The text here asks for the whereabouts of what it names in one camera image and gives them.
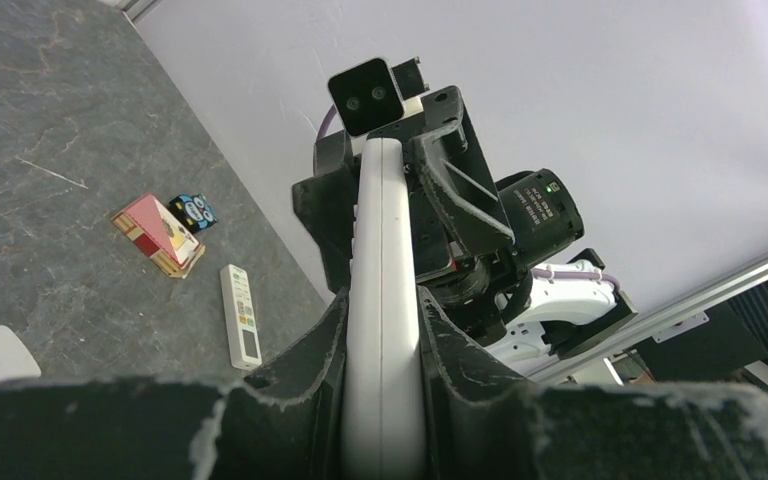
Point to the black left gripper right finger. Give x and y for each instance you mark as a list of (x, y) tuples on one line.
[(484, 421)]

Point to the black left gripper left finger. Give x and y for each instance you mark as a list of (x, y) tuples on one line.
[(280, 422)]

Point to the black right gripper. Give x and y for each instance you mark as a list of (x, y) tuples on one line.
[(460, 215)]

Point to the white remote with dark buttons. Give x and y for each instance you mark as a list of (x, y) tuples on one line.
[(383, 434)]

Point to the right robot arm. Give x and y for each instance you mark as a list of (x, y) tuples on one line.
[(532, 307)]

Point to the white slim remote control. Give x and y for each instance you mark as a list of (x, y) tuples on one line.
[(244, 346)]

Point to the blue owl figurine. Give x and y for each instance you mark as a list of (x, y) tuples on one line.
[(193, 211)]

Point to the red playing card box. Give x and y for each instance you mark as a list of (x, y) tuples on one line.
[(160, 236)]

